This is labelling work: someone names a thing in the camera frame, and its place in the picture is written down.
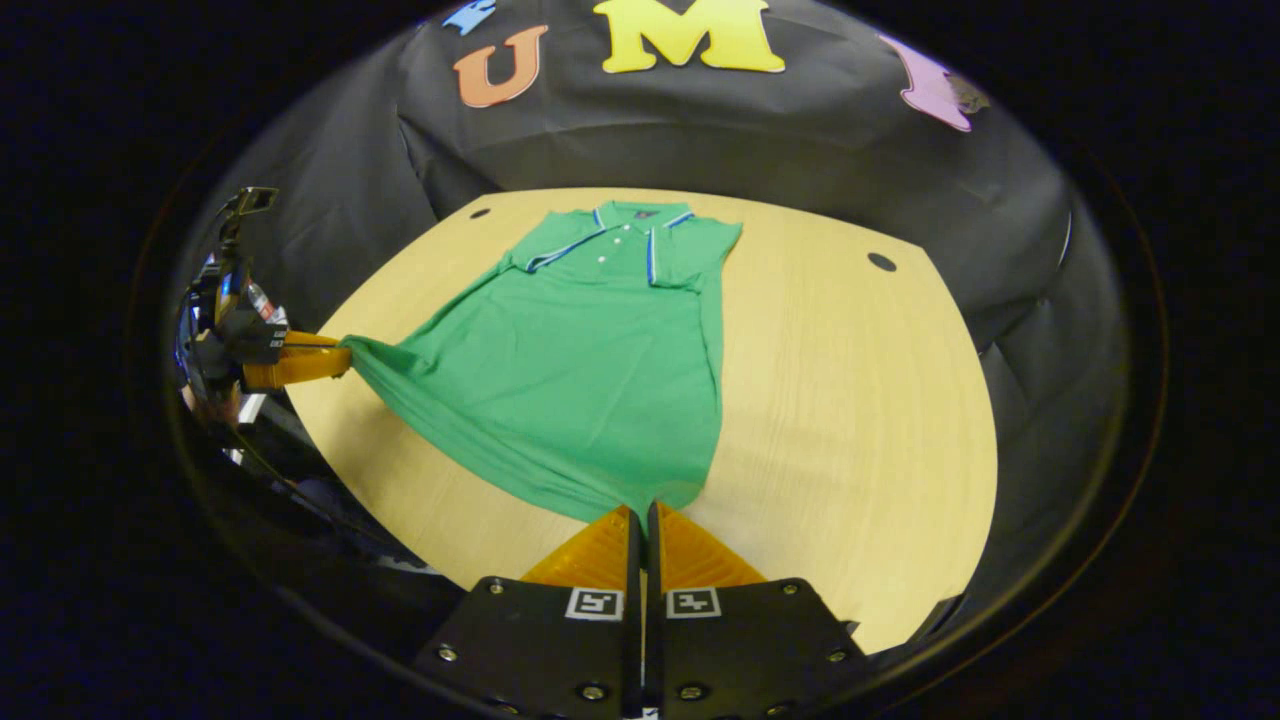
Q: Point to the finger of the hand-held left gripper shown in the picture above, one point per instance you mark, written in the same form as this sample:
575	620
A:
312	339
295	368

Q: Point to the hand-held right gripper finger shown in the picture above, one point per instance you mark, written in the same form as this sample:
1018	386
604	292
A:
635	570
652	570

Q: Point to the green T-shirt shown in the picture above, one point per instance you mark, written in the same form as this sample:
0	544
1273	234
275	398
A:
580	370

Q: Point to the black backdrop cloth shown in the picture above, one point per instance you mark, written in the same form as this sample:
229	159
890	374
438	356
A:
700	140

